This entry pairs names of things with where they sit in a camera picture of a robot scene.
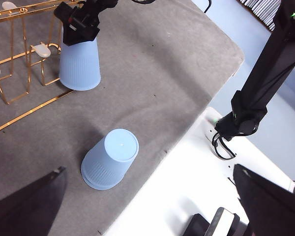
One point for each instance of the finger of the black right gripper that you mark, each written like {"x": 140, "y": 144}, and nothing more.
{"x": 81, "y": 35}

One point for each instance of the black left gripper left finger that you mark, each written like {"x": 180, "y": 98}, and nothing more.
{"x": 29, "y": 209}

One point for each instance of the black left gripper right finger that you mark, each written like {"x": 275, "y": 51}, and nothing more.
{"x": 270, "y": 206}

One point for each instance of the blue ribbed plastic cup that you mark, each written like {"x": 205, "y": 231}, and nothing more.
{"x": 113, "y": 152}
{"x": 98, "y": 188}
{"x": 79, "y": 66}

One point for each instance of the striped grey panel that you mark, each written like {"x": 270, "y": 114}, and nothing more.
{"x": 260, "y": 12}

